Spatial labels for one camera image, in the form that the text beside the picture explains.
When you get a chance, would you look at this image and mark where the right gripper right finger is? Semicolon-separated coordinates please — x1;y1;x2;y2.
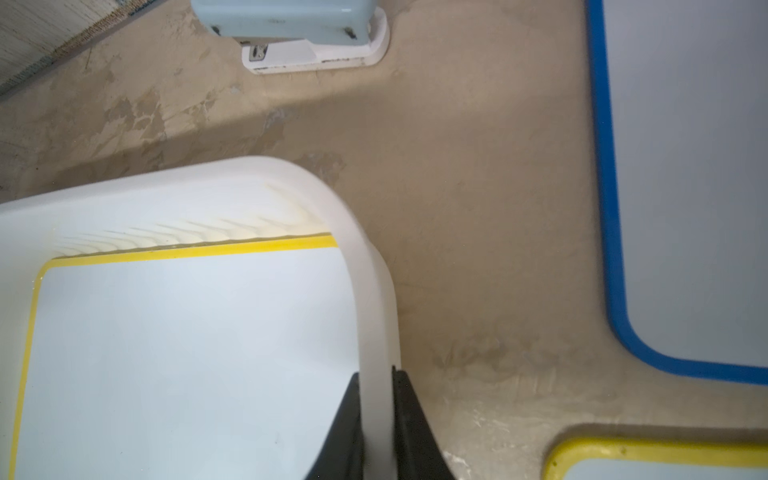
392;369;455;480

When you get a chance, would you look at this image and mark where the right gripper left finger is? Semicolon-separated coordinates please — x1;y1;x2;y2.
305;373;364;480

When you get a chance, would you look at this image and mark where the yellow-framed whiteboard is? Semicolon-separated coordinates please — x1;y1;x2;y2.
541;437;767;480
9;235;359;479

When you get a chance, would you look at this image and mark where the white plastic storage box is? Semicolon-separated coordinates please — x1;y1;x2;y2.
1;156;400;479

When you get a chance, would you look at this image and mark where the blue-framed whiteboard back right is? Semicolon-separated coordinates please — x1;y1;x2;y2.
586;1;767;385

